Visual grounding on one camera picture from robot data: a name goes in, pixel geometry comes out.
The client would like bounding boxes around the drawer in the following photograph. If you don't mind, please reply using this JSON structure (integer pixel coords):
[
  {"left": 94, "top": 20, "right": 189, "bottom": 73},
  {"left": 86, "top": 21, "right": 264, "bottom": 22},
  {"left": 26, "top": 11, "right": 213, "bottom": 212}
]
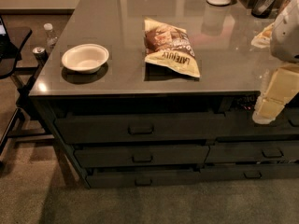
[
  {"left": 200, "top": 163, "right": 299, "bottom": 181},
  {"left": 86, "top": 169, "right": 200, "bottom": 189},
  {"left": 54, "top": 112, "right": 225, "bottom": 144},
  {"left": 206, "top": 141, "right": 299, "bottom": 163},
  {"left": 74, "top": 145, "right": 209, "bottom": 168},
  {"left": 222, "top": 110, "right": 299, "bottom": 137}
]

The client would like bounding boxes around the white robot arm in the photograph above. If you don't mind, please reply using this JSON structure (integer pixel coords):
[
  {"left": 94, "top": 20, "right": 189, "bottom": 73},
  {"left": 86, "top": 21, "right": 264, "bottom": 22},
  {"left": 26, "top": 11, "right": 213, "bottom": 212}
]
[{"left": 251, "top": 0, "right": 299, "bottom": 124}]

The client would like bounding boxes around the dark drawer cabinet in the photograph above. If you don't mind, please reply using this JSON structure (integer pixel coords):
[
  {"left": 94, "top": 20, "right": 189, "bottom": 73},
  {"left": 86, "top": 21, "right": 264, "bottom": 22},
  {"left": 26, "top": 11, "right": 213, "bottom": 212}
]
[{"left": 30, "top": 0, "right": 299, "bottom": 188}]

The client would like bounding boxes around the black container with scoop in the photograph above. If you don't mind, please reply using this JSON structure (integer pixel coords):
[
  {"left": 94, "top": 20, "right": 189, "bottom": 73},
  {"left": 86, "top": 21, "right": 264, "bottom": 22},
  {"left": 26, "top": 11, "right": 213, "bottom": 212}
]
[{"left": 251, "top": 0, "right": 276, "bottom": 19}]

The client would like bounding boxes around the yellow brown chip bag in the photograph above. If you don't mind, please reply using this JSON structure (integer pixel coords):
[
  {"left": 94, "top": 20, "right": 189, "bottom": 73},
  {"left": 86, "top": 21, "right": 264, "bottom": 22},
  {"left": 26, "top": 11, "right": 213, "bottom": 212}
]
[{"left": 144, "top": 18, "right": 201, "bottom": 78}]

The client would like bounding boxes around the white paper bowl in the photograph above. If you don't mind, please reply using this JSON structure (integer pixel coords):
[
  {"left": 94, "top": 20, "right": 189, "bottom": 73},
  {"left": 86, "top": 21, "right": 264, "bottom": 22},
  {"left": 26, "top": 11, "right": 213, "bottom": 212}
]
[{"left": 62, "top": 44, "right": 109, "bottom": 74}]

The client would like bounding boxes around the clear plastic water bottle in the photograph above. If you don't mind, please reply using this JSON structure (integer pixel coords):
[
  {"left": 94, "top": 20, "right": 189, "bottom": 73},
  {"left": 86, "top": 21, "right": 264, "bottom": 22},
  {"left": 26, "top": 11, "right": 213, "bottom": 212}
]
[{"left": 44, "top": 23, "right": 58, "bottom": 51}]

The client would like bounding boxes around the silver soda can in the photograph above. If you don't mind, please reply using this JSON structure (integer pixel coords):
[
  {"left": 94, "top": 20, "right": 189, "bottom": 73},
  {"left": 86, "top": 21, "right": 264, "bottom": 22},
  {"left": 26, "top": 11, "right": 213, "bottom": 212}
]
[{"left": 32, "top": 47, "right": 49, "bottom": 66}]

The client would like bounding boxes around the black side chair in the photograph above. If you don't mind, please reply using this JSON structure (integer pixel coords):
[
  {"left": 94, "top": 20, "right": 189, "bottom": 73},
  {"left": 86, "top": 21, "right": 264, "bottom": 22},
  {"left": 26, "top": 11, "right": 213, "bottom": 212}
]
[{"left": 0, "top": 27, "right": 53, "bottom": 154}]

